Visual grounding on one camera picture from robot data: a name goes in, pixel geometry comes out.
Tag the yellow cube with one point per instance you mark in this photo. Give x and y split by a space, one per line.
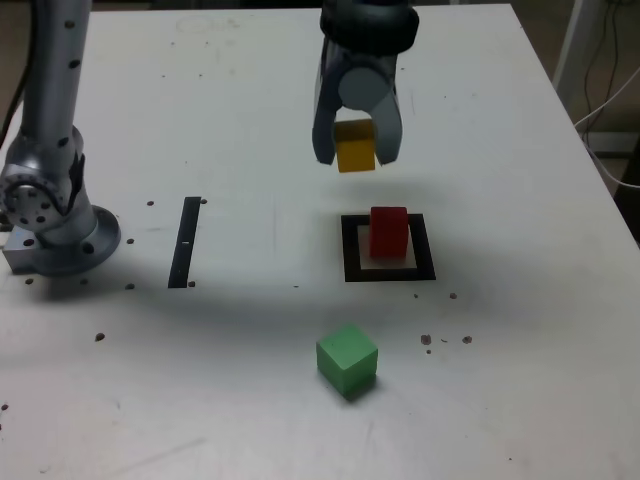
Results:
356 155

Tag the green cube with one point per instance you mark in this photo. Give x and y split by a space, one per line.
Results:
345 360

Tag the red cube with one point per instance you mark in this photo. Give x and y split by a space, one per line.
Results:
389 235

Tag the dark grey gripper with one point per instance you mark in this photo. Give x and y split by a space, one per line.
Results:
370 61

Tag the black tape strip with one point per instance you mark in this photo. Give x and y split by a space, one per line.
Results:
183 245

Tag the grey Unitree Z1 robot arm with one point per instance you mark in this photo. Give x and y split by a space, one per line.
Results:
55 100

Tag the white horizontal bar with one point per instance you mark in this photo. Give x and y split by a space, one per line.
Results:
615 141

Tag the white metal post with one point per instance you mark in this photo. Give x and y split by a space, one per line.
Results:
570 50

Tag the black tape square outline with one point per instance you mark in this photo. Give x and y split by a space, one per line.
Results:
350 250

